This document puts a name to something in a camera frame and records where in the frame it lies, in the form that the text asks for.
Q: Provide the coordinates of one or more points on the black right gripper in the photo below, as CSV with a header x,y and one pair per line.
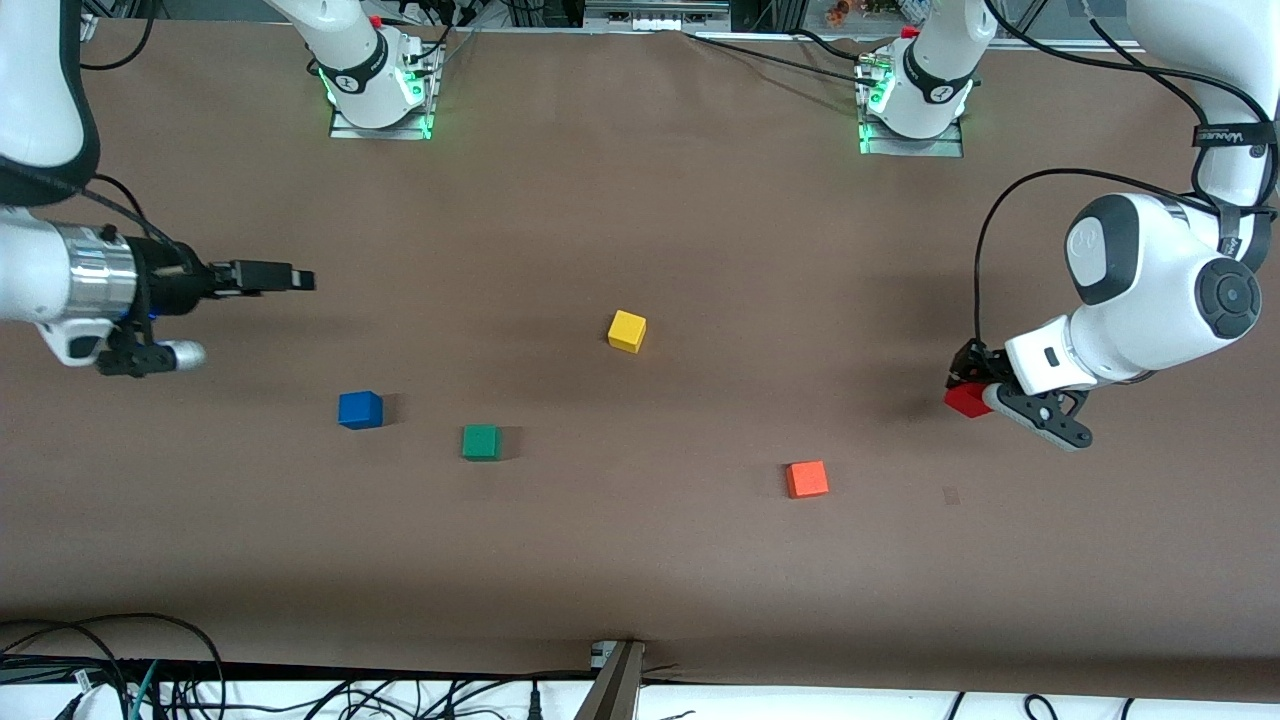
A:
x,y
172,279

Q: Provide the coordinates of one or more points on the aluminium frame rail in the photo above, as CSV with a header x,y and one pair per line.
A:
x,y
655,15

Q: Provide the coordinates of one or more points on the red wooden block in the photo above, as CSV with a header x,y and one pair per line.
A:
x,y
965,402

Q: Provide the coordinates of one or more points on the table cover sheet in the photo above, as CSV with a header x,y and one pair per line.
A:
x,y
640,560

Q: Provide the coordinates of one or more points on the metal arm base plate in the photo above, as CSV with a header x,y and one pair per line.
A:
x,y
380,132
915,148

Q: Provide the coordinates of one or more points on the orange wooden block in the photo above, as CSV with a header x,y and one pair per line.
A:
x,y
806,479

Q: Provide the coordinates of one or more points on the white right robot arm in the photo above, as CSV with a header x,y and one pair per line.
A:
x,y
40,270

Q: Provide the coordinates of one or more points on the yellow wooden block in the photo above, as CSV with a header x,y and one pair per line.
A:
x,y
627,331

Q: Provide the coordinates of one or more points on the grey metal mount post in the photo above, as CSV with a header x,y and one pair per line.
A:
x,y
615,685

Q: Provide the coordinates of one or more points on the green wooden block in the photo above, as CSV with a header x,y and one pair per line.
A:
x,y
480,442

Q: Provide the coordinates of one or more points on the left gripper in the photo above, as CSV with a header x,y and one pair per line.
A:
x,y
972,361

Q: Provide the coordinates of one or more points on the blue wooden block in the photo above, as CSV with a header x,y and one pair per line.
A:
x,y
360,410

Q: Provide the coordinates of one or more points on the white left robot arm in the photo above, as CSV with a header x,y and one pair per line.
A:
x,y
1150,270

